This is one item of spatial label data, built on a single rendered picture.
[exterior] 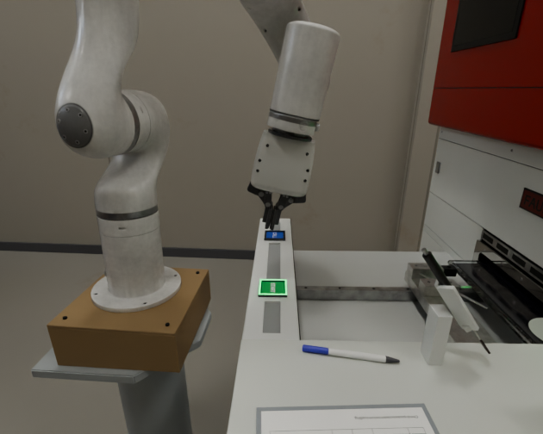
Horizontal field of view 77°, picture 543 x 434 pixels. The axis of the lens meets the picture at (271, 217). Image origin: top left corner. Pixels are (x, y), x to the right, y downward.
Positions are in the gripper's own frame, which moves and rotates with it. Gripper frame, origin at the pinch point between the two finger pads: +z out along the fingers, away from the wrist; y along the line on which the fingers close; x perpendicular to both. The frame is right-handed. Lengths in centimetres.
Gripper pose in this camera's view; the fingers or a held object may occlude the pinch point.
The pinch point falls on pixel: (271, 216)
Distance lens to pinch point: 62.3
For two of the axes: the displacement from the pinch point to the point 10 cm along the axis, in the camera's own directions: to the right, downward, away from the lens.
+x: -0.2, 3.5, -9.4
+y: -9.8, -2.0, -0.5
